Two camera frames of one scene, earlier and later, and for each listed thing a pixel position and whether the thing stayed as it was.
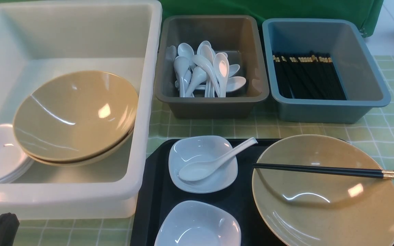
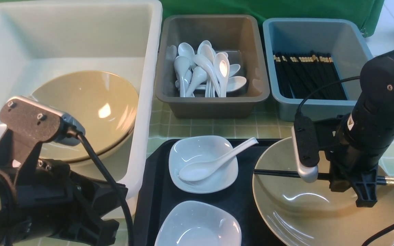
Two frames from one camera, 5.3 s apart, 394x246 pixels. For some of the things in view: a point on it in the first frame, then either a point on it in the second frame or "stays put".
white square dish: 191,149 stays put
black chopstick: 330,167 → 327,176
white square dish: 197,223 stays put
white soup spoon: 196,171 stays put
